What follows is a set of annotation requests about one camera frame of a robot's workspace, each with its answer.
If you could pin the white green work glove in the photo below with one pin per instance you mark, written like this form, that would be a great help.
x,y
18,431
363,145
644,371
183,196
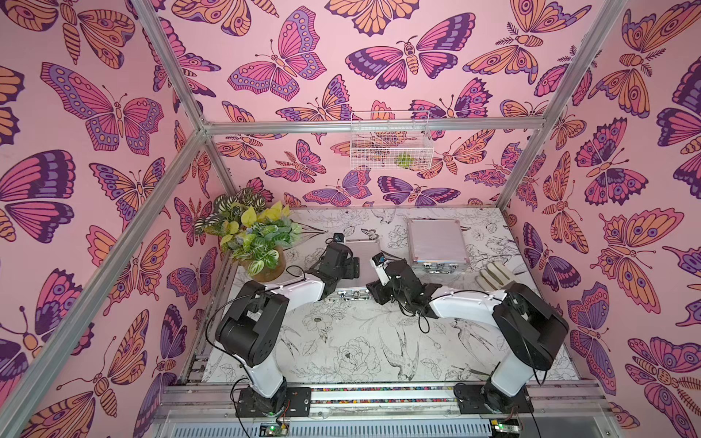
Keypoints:
x,y
495,276

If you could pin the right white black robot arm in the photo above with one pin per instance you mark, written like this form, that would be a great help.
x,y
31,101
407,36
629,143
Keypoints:
x,y
534,331

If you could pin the white wire basket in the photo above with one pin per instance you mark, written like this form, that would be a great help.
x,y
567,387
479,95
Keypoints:
x,y
391,145

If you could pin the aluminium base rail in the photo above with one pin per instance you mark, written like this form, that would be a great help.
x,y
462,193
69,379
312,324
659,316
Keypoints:
x,y
555,409

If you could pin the green potted plant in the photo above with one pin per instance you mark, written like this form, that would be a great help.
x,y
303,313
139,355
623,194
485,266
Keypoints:
x,y
253,232

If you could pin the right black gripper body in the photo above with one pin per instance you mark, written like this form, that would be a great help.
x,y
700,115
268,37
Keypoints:
x,y
381,293

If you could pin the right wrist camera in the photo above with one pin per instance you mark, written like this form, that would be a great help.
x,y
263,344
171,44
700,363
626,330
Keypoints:
x,y
378,262

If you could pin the aluminium poker case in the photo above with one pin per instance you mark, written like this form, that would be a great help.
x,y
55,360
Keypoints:
x,y
356,288
437,245

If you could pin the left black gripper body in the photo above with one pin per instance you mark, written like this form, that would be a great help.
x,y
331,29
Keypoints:
x,y
350,271

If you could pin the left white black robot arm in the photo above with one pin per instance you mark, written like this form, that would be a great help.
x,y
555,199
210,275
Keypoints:
x,y
249,329

